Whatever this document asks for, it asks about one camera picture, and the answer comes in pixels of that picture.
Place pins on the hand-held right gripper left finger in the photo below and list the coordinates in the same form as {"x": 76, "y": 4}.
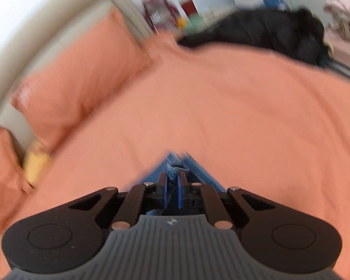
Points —
{"x": 163, "y": 191}

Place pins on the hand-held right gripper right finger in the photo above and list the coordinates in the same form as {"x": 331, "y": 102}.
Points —
{"x": 180, "y": 192}

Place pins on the blue denim pants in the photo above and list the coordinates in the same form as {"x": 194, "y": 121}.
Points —
{"x": 199, "y": 169}

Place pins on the orange bed sheet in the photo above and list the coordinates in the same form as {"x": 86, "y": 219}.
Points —
{"x": 221, "y": 108}

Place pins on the yellow cushion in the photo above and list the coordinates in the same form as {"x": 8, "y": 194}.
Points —
{"x": 36, "y": 163}

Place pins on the orange embroidered pillow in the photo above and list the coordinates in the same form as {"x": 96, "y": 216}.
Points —
{"x": 81, "y": 73}
{"x": 3, "y": 169}

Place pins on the dark red object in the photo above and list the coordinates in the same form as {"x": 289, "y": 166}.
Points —
{"x": 157, "y": 10}

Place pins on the black cloth pile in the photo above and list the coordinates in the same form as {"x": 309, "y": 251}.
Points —
{"x": 265, "y": 29}

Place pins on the red box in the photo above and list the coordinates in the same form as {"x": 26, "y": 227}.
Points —
{"x": 189, "y": 5}

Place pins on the beige padded headboard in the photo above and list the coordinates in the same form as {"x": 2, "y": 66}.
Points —
{"x": 46, "y": 23}

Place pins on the pink cloth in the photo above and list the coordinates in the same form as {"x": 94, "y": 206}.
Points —
{"x": 342, "y": 11}

